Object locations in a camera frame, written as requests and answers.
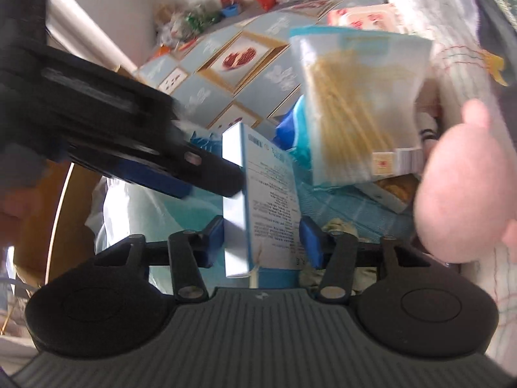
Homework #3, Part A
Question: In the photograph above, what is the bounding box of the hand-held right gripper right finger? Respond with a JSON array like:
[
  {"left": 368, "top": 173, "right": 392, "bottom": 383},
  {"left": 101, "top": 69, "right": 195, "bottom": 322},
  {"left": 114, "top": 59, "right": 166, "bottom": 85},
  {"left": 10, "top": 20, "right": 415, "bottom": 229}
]
[{"left": 299, "top": 215, "right": 431, "bottom": 302}]

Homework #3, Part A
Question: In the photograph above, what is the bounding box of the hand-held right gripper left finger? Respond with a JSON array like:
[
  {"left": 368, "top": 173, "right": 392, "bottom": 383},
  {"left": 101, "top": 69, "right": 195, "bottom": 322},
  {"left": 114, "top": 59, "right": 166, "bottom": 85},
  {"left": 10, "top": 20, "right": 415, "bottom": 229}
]
[{"left": 95, "top": 215, "right": 225, "bottom": 302}]

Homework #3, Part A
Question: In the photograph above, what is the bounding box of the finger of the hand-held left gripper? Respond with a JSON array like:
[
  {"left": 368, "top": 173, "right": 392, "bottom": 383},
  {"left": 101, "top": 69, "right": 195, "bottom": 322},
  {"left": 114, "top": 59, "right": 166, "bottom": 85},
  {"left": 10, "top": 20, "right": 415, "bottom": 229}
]
[{"left": 69, "top": 127, "right": 248, "bottom": 199}]

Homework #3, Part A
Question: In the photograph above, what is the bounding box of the light blue towel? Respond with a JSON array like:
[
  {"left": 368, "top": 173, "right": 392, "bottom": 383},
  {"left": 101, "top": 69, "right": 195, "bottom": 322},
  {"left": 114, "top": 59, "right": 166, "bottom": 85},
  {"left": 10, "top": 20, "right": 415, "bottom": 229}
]
[{"left": 297, "top": 157, "right": 418, "bottom": 247}]

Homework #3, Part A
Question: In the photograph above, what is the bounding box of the light blue white box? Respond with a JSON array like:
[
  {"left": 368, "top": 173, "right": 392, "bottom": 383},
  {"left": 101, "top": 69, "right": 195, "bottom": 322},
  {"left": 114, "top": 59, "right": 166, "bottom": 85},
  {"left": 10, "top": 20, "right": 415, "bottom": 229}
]
[{"left": 221, "top": 121, "right": 303, "bottom": 279}]

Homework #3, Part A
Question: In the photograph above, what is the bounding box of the blue wet wipes pack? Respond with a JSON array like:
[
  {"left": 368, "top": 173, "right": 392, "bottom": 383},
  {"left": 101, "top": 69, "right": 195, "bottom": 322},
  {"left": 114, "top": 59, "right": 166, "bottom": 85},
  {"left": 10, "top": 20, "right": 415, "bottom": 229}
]
[{"left": 275, "top": 95, "right": 313, "bottom": 162}]

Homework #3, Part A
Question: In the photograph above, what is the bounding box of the clear noodle packet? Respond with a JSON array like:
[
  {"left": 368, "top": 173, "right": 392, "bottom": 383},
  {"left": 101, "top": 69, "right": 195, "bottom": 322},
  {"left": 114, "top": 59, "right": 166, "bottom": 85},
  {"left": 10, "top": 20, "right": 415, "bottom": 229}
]
[{"left": 289, "top": 24, "right": 434, "bottom": 189}]

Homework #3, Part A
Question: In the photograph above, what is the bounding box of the pink plush toy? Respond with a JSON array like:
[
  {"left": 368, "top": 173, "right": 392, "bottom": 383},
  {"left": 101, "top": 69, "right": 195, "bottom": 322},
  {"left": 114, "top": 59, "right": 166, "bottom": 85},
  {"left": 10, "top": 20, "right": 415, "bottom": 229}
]
[{"left": 413, "top": 99, "right": 517, "bottom": 263}]

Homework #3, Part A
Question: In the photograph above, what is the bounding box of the white plastic bag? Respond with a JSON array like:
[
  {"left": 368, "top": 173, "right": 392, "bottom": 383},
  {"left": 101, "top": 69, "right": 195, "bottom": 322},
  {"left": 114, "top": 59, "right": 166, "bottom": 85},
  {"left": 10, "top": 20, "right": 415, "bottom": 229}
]
[{"left": 86, "top": 176, "right": 225, "bottom": 287}]

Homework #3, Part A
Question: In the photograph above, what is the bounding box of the white box yellow picture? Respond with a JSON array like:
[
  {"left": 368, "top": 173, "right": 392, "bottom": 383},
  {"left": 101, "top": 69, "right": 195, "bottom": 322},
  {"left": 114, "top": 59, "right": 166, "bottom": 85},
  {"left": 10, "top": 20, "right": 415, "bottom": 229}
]
[{"left": 355, "top": 174, "right": 421, "bottom": 215}]

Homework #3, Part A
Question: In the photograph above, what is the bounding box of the white box red label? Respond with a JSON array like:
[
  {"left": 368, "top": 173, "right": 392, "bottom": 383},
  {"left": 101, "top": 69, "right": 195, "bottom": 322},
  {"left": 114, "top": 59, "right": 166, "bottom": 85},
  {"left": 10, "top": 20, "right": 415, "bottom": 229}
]
[{"left": 372, "top": 147, "right": 425, "bottom": 178}]

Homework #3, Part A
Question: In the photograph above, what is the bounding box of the red white flat packet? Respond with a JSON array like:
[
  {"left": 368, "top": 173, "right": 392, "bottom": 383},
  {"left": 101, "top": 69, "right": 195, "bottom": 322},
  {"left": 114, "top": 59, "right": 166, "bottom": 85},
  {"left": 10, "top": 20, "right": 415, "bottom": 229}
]
[{"left": 326, "top": 3, "right": 408, "bottom": 35}]

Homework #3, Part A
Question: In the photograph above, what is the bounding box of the yellow cloth tag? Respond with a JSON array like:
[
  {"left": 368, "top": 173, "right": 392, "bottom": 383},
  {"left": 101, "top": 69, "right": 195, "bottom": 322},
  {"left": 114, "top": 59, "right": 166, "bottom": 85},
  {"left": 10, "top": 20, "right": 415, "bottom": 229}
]
[{"left": 482, "top": 50, "right": 507, "bottom": 86}]

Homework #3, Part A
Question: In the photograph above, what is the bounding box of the white quilted blanket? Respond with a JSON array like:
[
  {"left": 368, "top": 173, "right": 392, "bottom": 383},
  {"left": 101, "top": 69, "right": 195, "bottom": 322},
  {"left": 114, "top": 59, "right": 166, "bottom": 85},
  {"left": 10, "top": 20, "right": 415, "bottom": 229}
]
[{"left": 361, "top": 0, "right": 517, "bottom": 356}]

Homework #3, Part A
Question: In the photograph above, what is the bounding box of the dark green patterned cloth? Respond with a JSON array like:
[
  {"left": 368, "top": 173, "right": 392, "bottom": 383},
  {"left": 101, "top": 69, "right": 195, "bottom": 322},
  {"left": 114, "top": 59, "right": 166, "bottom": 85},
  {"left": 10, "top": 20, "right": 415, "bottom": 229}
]
[{"left": 464, "top": 0, "right": 517, "bottom": 102}]

